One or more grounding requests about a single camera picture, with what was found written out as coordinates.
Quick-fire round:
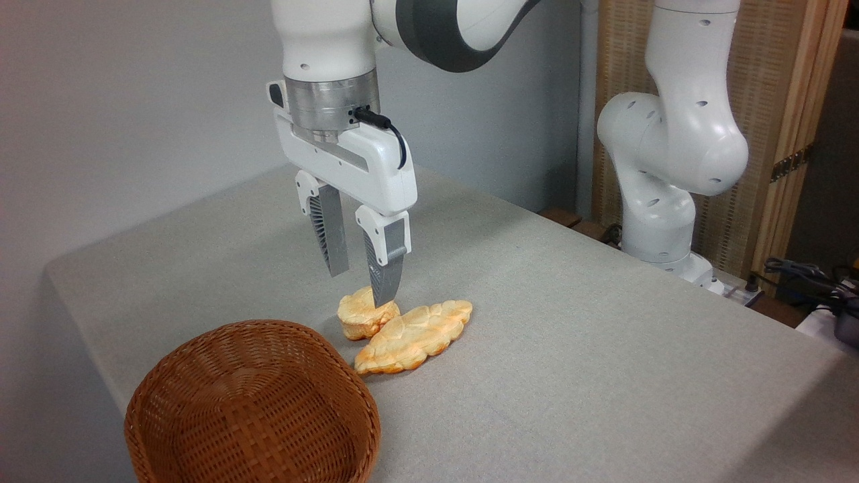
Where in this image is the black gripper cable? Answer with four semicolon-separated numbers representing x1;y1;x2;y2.
353;106;409;171

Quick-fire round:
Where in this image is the long braided bread loaf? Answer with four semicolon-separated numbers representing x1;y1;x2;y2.
354;299;474;376

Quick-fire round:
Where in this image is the small round bread roll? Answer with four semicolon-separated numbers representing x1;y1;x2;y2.
337;286;401;341

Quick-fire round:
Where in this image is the wooden woven folding screen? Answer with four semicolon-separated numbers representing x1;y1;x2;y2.
591;0;850;297

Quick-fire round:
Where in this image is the black cable bundle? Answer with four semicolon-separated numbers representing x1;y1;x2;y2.
746;258;859;317

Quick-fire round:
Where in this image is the brown wicker basket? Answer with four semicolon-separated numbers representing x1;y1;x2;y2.
124;319;382;483

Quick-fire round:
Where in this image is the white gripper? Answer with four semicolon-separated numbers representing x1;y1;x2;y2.
266;80;419;309

